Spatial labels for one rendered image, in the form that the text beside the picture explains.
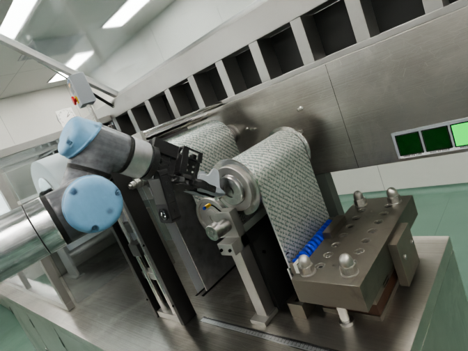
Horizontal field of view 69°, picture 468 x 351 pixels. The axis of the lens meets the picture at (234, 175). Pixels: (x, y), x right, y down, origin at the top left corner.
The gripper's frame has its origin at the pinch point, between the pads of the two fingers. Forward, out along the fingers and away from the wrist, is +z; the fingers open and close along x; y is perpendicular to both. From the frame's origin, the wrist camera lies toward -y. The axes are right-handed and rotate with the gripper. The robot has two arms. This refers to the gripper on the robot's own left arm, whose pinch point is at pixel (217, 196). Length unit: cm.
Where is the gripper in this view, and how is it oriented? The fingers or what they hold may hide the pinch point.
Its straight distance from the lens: 80.1
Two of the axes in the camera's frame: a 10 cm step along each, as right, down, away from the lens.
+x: -7.0, 1.3, 7.0
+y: 1.2, -9.5, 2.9
